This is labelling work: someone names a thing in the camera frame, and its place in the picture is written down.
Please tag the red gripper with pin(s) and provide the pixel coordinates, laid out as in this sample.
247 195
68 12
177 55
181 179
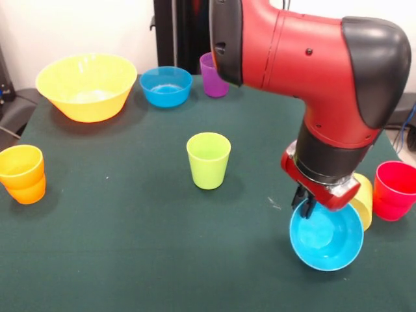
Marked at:
325 195

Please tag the cyan bowl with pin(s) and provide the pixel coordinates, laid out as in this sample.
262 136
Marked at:
325 243

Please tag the yellow-green cup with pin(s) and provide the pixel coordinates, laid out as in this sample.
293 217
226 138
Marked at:
364 201

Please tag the green cup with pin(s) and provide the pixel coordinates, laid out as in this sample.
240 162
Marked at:
208 169

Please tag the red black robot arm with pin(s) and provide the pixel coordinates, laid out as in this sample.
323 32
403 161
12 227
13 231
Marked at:
308 65

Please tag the pink cup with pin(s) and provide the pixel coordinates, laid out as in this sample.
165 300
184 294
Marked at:
393 201

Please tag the purple cup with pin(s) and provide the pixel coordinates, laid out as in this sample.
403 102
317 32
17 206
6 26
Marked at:
208 81

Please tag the blue bowl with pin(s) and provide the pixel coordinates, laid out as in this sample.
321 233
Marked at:
165 94

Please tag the dark green tablecloth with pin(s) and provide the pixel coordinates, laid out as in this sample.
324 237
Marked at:
130 243

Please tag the large yellow bowl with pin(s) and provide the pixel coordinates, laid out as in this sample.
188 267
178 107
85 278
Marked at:
84 84

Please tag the orange cup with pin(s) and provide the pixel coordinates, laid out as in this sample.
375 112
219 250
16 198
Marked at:
22 188

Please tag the black equipment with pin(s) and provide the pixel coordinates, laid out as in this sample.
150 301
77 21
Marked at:
4 81

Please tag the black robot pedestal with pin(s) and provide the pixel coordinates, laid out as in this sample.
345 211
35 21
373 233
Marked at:
182 32

